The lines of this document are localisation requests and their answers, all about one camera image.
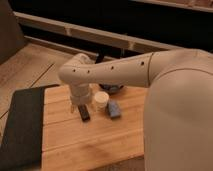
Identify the dark grey mat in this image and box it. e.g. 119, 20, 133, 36
0, 83, 60, 171

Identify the white paper cup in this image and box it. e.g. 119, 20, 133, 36
94, 91, 109, 112

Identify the blue sponge block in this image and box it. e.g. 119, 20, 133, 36
107, 100, 121, 118

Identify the wooden cutting board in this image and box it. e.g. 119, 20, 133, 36
42, 86, 146, 171

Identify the black rectangular bar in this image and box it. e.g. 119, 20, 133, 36
78, 105, 90, 121

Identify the dark ceramic bowl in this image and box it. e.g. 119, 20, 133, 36
100, 84, 123, 94

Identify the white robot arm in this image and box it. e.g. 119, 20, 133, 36
59, 49, 213, 171

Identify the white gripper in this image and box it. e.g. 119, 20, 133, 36
69, 84, 92, 113

